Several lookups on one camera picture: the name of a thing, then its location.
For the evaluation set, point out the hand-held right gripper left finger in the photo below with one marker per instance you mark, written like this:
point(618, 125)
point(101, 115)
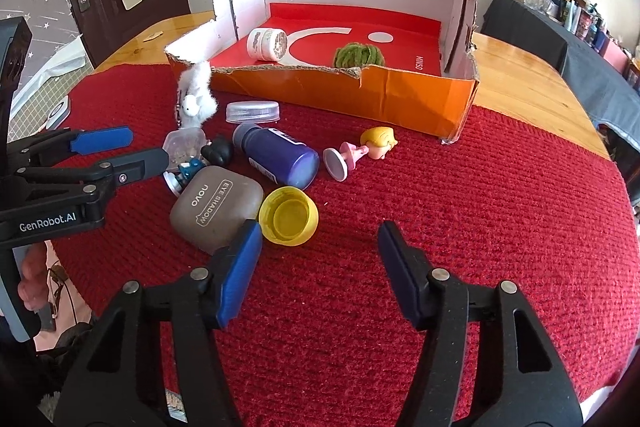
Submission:
point(240, 272)

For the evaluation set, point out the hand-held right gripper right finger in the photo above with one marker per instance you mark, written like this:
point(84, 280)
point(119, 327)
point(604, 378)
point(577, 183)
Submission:
point(400, 277)

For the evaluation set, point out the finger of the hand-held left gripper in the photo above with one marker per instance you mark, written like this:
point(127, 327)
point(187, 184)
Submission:
point(102, 140)
point(142, 164)

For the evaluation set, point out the small clear plastic container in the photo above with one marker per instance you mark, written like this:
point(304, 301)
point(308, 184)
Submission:
point(182, 144)

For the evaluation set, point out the grey rounded case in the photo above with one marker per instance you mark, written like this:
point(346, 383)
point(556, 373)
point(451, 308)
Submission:
point(215, 207)

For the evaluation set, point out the yellow bottle cap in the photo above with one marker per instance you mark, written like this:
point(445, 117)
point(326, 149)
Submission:
point(287, 217)

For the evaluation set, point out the dark-haired blue figurine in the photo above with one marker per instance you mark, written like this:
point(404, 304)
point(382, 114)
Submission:
point(217, 152)

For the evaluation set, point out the white plush toy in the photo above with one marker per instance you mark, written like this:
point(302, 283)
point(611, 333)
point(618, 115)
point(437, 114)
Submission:
point(197, 102)

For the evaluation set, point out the clear plastic lid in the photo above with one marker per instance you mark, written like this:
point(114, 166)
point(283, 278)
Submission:
point(252, 112)

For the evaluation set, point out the purple bottle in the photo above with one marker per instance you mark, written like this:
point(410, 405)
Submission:
point(280, 154)

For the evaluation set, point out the blonde pink figurine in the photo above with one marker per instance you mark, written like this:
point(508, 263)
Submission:
point(380, 142)

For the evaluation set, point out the orange cardboard box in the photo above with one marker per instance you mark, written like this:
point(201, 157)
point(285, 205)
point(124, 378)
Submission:
point(400, 97)

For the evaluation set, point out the person's left hand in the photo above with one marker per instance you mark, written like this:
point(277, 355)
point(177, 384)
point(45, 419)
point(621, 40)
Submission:
point(35, 269)

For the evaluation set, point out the small white device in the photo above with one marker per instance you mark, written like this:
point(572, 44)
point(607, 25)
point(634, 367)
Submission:
point(59, 112)

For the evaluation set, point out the red woven mat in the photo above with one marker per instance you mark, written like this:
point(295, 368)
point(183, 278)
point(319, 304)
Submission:
point(350, 307)

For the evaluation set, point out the small wooden tag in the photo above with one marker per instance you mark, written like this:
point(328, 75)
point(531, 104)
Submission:
point(152, 36)

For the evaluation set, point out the green knitted ball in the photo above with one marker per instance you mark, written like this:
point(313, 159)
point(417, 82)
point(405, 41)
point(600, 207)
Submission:
point(357, 56)

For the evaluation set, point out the dark cloth side table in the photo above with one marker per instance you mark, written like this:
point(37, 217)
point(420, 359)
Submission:
point(575, 57)

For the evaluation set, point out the clutter of bottles and jars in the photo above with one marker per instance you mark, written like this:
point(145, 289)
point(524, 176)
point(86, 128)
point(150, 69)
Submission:
point(585, 12)

